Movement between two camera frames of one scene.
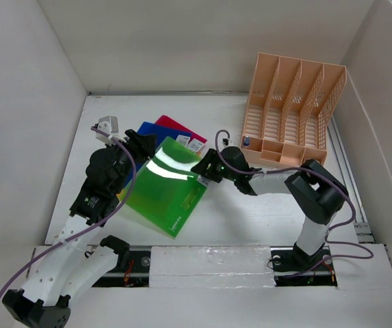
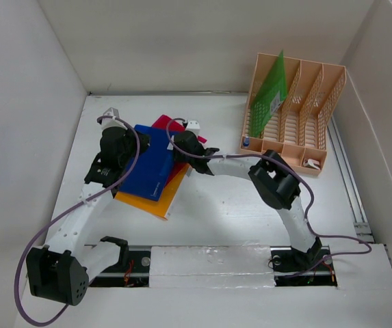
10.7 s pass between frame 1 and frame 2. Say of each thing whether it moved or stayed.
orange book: moved
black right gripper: moved
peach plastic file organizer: stayed
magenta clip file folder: stayed
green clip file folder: moved
